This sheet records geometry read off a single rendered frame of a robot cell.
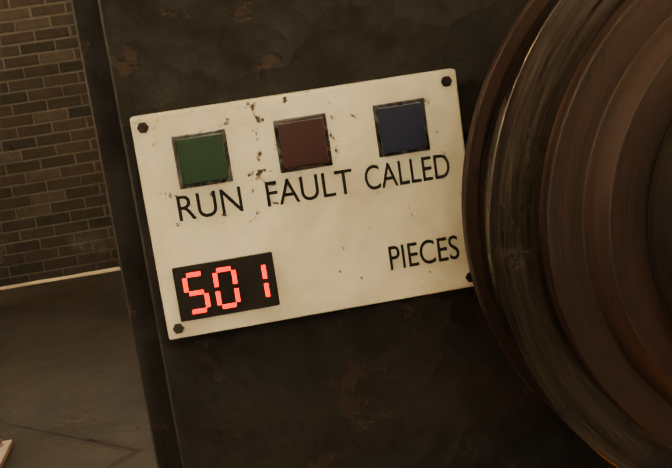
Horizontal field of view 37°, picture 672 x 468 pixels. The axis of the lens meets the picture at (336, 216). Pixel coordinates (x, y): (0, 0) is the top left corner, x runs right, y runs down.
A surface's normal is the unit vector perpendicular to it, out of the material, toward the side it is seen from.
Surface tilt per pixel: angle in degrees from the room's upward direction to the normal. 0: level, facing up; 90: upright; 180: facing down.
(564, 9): 90
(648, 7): 90
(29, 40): 90
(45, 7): 90
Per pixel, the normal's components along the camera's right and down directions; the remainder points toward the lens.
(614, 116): -0.76, -0.24
